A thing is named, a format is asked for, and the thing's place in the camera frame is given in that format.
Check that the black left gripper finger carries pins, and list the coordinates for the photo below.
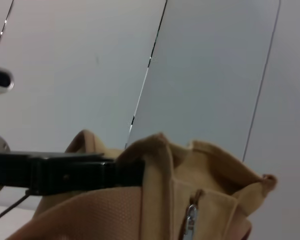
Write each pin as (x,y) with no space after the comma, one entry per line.
(90,176)

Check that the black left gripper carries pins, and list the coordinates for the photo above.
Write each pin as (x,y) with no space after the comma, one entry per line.
(10,170)

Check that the khaki canvas food bag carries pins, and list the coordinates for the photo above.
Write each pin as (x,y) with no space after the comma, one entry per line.
(215,175)

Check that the silver zipper pull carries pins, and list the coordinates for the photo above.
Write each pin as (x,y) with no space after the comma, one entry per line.
(191,217)

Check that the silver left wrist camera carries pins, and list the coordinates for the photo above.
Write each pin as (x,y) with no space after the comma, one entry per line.
(0,80)

